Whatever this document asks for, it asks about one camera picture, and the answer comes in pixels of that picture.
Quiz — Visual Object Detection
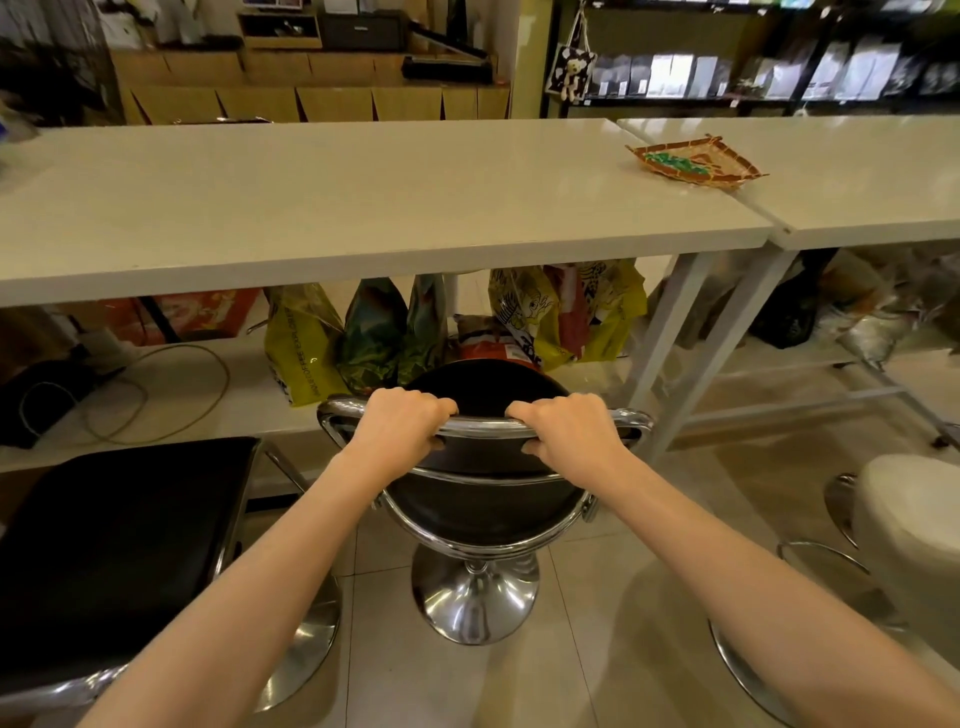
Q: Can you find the yellow printed bag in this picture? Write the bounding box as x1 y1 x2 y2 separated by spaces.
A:
488 265 579 373

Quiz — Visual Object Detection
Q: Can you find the black square bar stool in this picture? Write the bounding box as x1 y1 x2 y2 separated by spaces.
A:
0 435 345 728

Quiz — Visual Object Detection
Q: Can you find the orange red package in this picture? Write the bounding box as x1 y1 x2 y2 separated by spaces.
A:
453 315 544 370

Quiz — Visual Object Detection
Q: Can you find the woven orange square tray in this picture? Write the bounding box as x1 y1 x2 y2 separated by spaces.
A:
625 134 771 190

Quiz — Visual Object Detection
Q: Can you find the black plastic bag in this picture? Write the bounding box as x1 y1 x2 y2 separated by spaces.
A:
746 249 840 351

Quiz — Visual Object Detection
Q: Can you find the white side table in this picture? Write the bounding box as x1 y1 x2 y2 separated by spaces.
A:
616 112 960 451

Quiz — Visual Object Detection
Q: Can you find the dark grey device box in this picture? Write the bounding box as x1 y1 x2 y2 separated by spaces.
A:
321 10 410 54

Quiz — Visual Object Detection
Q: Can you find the wooden counter cabinet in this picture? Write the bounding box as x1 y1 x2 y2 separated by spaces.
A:
111 46 513 126

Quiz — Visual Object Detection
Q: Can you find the long white table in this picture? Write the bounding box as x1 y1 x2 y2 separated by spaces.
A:
0 117 775 475

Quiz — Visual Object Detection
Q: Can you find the clear plastic bags pile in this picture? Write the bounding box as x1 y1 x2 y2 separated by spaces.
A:
813 251 960 372

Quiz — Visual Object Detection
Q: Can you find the white bar stool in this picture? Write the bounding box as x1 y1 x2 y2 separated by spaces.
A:
708 453 960 728

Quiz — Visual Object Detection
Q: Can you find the row of packaged boxes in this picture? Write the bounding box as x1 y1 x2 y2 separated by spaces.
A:
585 37 960 102

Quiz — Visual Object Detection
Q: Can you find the wooden open box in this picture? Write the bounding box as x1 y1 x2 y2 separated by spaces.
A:
238 10 325 51

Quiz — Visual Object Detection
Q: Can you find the hanging toy pouch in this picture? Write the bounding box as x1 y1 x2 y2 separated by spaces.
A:
545 0 598 106

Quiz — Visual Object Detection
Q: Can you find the green foil bag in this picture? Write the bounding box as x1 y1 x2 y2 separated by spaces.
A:
334 273 451 396

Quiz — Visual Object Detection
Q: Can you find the red cardboard box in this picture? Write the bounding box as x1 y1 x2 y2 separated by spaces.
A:
96 288 264 346

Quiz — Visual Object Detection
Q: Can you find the person's right hand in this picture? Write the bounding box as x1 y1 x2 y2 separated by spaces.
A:
504 393 636 481

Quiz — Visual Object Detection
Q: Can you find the black round chrome bar stool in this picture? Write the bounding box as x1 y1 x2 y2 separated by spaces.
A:
316 358 655 648

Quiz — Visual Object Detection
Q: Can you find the tan coiled cable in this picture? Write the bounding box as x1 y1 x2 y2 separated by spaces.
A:
18 343 231 447

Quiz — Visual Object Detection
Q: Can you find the black long tray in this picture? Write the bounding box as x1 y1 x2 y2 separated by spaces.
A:
401 54 496 85

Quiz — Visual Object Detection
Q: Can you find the black display shelf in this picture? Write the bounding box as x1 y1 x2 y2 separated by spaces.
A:
541 0 960 120

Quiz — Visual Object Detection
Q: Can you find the person's left forearm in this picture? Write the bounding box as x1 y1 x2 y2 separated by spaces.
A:
75 448 410 728

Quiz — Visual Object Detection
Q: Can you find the person's left hand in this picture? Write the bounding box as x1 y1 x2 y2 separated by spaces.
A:
346 387 459 460

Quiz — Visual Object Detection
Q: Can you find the person's right forearm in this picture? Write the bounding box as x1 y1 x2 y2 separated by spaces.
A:
598 457 960 728

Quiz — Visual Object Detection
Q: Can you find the yellow plastic bag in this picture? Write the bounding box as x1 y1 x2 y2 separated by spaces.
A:
262 282 352 408

